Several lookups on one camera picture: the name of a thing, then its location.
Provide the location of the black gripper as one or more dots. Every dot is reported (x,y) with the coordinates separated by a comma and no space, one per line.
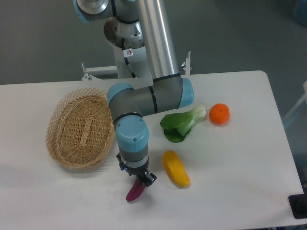
(138,168)

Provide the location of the purple sweet potato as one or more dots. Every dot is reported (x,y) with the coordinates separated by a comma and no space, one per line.
(136,190)

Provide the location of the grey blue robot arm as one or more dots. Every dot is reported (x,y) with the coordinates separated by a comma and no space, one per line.
(168,89)

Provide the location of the green bok choy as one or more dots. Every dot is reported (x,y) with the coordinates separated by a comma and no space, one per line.
(177,126)

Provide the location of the woven wicker basket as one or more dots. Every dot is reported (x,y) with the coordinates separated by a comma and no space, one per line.
(81,132)

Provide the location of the orange tangerine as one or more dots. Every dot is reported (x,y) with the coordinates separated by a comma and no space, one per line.
(219,114)

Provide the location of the black device at table edge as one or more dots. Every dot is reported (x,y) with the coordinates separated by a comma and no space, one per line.
(298,204)

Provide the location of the white metal base frame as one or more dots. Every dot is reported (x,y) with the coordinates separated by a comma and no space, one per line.
(89,73)

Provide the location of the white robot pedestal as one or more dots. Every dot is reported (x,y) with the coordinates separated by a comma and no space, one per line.
(129,49)

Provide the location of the white frame at right edge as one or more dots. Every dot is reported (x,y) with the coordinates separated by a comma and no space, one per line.
(296,110)

